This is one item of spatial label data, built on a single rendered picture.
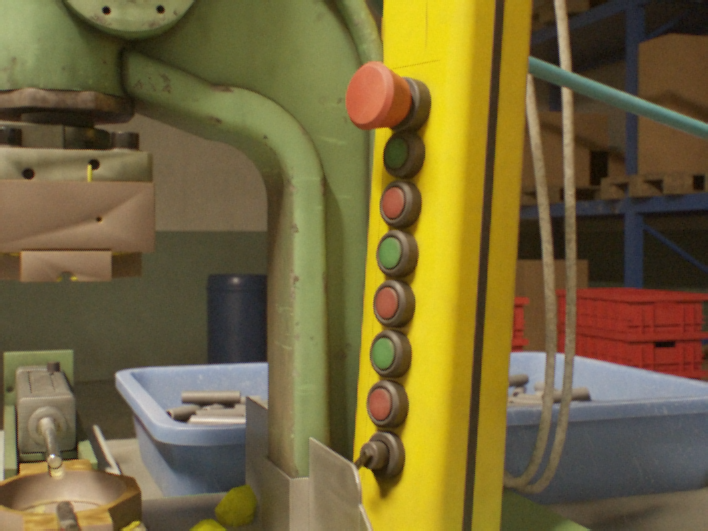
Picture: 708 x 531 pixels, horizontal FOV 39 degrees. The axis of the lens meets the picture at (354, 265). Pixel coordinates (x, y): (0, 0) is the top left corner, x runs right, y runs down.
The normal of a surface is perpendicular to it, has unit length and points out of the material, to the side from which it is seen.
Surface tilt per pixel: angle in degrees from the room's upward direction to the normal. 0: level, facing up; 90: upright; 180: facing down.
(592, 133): 90
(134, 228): 90
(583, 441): 100
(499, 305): 90
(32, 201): 90
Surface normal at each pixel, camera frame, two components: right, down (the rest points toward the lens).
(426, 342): -0.74, -0.07
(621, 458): 0.32, 0.19
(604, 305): -0.95, 0.00
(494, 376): 0.67, 0.02
